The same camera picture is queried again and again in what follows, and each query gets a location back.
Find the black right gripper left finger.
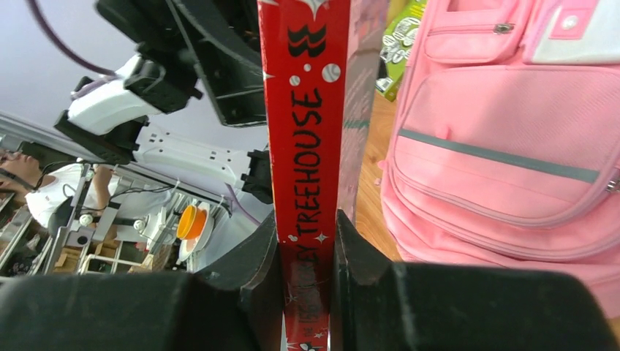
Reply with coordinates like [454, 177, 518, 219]
[1, 215, 283, 350]

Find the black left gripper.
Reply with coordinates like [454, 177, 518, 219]
[96, 1, 266, 127]

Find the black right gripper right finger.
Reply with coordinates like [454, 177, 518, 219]
[330, 211, 618, 351]

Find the red colourful treehouse book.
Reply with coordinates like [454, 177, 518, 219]
[258, 1, 390, 350]

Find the pink backpack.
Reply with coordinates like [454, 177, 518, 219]
[381, 1, 619, 319]

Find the green comic book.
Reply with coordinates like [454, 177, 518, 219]
[375, 1, 427, 102]

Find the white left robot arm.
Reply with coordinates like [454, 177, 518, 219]
[55, 1, 273, 204]

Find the orange filament spool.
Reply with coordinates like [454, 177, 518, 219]
[176, 203, 215, 262]

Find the person in white shirt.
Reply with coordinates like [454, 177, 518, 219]
[1, 150, 173, 227]

